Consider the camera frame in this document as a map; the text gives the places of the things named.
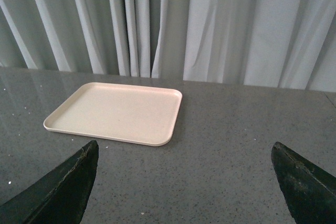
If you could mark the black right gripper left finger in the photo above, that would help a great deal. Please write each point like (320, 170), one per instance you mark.
(61, 196)

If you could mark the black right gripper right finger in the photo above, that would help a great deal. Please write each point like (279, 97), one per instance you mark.
(309, 191)

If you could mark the grey pleated curtain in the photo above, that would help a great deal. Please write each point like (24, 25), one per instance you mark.
(272, 43)

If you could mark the beige rectangular plastic tray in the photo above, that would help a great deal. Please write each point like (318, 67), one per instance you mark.
(119, 112)

